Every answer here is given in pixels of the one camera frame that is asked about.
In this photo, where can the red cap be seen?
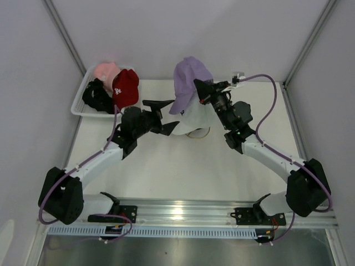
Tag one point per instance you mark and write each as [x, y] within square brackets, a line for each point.
[125, 89]

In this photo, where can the aluminium frame post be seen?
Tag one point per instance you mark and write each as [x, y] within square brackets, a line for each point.
[315, 32]
[64, 34]

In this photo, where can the white perforated plastic basket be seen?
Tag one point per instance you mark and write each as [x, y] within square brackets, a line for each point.
[79, 107]

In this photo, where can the black cap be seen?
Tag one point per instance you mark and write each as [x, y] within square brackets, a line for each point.
[97, 98]

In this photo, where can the white slotted cable duct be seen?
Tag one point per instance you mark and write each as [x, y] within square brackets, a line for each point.
[150, 231]

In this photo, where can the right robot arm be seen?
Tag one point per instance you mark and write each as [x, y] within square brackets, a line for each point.
[307, 186]

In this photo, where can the aluminium mounting rail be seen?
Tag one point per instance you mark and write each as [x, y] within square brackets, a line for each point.
[160, 212]

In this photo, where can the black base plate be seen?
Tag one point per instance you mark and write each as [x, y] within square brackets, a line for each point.
[115, 214]
[244, 216]

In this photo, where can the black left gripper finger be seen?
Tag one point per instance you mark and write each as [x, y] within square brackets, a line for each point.
[157, 104]
[168, 128]

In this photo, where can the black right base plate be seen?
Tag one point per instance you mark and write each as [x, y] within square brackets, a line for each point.
[244, 216]

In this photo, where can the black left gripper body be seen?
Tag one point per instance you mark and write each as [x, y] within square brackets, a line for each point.
[151, 121]

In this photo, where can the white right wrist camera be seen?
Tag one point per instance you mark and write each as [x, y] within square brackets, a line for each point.
[236, 81]

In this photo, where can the left aluminium frame post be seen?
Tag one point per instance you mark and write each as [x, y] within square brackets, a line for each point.
[64, 34]

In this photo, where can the white NY cap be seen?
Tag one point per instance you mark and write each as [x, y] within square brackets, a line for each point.
[194, 116]

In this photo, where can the purple cap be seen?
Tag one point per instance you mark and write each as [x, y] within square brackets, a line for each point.
[185, 72]

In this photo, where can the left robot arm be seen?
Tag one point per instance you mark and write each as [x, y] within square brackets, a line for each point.
[62, 194]

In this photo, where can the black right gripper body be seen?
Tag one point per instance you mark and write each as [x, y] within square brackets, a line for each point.
[221, 103]

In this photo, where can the pink cap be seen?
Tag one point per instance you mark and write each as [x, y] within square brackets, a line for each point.
[106, 72]

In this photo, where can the right aluminium frame post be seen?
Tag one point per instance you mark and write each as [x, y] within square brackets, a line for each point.
[315, 32]

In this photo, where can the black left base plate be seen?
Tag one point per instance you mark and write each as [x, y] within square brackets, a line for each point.
[115, 214]

